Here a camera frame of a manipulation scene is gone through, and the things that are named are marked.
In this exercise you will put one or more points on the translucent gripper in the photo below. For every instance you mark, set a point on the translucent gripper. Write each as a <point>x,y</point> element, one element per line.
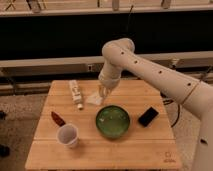
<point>104,92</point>

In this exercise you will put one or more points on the white sponge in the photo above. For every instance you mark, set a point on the white sponge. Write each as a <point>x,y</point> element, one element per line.
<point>94,99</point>

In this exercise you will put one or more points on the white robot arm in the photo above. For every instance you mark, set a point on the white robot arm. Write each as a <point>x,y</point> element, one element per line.
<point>194,95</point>

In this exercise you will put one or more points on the white ceramic cup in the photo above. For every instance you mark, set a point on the white ceramic cup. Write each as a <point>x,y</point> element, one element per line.
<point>68,135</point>

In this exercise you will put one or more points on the white tube with cap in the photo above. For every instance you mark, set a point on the white tube with cap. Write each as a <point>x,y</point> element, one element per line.
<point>76,94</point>

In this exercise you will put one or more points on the green bowl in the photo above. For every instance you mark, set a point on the green bowl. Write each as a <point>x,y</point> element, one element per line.
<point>112,121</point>

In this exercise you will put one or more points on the wooden table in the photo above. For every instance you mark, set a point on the wooden table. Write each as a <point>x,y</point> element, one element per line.
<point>151,147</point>

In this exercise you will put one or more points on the black smartphone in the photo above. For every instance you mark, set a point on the black smartphone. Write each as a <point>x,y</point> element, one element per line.
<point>146,118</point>

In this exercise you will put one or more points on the dark red small object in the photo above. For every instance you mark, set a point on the dark red small object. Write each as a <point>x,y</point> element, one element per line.
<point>57,119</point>

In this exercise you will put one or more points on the white wall outlet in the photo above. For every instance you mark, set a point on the white wall outlet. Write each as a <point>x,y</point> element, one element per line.
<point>90,68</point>

